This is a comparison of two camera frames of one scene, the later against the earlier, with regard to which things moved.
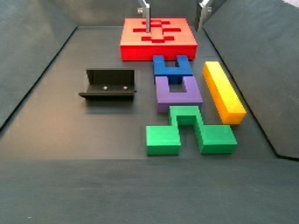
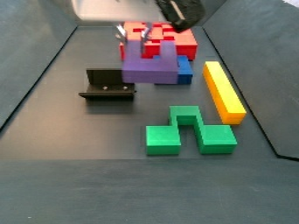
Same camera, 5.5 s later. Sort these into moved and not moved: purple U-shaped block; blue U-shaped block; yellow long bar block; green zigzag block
Moved: purple U-shaped block
Not moved: yellow long bar block; blue U-shaped block; green zigzag block
